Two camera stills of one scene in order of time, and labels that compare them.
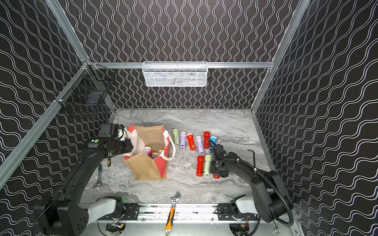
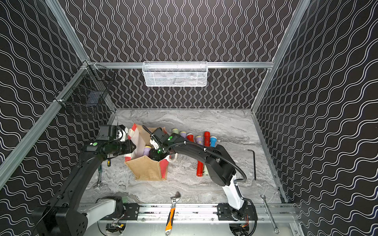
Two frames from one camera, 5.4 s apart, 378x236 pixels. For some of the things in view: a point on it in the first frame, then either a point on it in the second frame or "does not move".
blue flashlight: [214, 139] does not move
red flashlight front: [201, 161] does not move
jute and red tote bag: [153, 145] does not move
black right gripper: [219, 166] → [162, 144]
